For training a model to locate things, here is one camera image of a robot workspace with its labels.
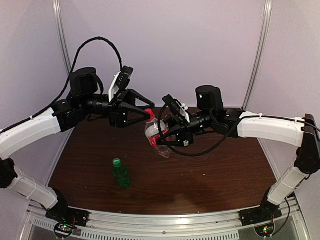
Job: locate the right circuit board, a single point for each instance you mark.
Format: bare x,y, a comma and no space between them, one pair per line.
264,230

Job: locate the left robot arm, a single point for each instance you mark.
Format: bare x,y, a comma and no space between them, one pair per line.
85,98

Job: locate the white bottle cap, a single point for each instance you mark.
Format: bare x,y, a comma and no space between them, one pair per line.
186,143

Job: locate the left corner aluminium post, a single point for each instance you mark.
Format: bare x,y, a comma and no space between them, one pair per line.
61,34

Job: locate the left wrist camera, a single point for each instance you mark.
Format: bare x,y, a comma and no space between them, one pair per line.
120,82

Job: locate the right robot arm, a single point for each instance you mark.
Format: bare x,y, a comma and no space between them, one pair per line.
300,132

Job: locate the red label cola bottle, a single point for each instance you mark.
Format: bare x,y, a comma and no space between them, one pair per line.
152,133

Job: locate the corner aluminium post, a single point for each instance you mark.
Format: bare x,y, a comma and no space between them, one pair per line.
264,31
61,34

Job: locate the aluminium front rail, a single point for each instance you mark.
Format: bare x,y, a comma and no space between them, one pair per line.
221,225

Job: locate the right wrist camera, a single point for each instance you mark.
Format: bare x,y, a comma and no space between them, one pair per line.
177,108

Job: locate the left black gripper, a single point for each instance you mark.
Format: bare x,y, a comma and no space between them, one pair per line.
118,115

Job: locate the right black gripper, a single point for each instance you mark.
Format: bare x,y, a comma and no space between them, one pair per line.
185,133

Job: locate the red bottle cap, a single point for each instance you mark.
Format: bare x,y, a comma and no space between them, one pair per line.
151,113

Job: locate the circuit board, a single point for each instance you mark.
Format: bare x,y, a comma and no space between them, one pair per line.
264,230
63,230

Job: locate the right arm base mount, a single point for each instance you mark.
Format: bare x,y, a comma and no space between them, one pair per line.
266,211

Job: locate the right corner aluminium post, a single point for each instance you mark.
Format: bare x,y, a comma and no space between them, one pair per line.
264,31

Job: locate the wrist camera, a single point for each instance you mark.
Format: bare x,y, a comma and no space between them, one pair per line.
120,82
177,108

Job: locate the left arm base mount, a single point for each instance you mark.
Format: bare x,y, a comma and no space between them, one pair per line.
62,213

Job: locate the green bottle cap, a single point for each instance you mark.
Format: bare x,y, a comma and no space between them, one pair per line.
117,163

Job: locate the left circuit board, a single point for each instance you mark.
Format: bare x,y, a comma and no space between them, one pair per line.
63,230

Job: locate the green plastic bottle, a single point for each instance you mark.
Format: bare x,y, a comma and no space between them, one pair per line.
121,176

